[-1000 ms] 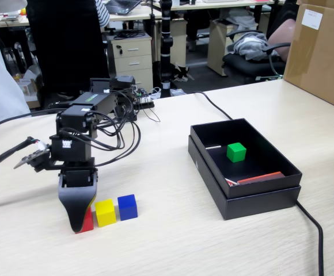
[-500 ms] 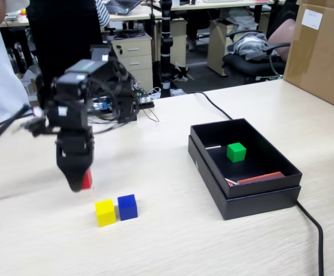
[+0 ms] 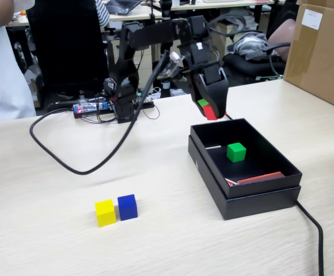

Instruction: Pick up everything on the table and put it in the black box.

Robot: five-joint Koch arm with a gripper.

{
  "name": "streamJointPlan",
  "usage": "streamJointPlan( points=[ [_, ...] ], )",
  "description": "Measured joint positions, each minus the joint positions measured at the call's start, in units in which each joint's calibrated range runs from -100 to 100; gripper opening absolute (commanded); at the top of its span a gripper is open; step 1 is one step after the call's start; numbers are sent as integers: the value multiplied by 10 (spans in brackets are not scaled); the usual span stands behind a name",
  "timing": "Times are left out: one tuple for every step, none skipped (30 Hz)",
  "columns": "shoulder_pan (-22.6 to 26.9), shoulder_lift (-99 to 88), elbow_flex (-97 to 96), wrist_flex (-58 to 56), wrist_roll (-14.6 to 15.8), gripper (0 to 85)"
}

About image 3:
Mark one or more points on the orange matchbox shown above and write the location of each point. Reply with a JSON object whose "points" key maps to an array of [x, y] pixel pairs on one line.
{"points": [[263, 176]]}

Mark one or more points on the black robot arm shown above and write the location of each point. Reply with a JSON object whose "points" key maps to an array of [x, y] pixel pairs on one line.
{"points": [[155, 31]]}

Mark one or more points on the red wooden cube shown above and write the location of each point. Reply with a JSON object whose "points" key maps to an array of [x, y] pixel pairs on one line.
{"points": [[210, 112]]}

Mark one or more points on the person in striped shirt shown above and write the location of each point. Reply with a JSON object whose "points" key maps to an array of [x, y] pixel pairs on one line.
{"points": [[101, 11]]}

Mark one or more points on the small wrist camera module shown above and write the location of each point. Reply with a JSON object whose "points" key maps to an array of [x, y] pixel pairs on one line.
{"points": [[171, 64]]}

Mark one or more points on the green wooden cube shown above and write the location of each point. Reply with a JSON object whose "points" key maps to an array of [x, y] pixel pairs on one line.
{"points": [[236, 153]]}

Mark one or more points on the yellow wooden cube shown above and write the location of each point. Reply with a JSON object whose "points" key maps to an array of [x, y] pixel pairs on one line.
{"points": [[105, 214]]}

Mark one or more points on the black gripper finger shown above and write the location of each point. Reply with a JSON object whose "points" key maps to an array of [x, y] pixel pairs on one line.
{"points": [[217, 96], [197, 89]]}

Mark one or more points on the blue wooden cube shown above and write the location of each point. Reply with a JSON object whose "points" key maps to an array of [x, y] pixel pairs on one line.
{"points": [[127, 208]]}

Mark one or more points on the circuit board with red light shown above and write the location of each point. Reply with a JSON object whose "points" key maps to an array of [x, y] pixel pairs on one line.
{"points": [[79, 109]]}

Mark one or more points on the black open box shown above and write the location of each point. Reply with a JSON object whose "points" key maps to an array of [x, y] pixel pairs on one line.
{"points": [[256, 207]]}

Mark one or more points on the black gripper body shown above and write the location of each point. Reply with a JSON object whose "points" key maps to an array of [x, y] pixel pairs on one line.
{"points": [[197, 54]]}

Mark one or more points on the black cardboard box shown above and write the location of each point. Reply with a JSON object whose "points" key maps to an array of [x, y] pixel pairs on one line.
{"points": [[259, 188]]}

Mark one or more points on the person in white shirt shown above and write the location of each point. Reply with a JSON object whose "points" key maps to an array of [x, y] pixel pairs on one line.
{"points": [[0, 72]]}

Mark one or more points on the black laptop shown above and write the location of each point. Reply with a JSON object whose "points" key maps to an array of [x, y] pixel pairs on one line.
{"points": [[121, 5]]}

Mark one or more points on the long beige desk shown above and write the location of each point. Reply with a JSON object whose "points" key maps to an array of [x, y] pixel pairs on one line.
{"points": [[242, 4]]}

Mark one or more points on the large brown cardboard box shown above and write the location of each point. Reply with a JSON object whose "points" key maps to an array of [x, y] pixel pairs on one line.
{"points": [[322, 57]]}

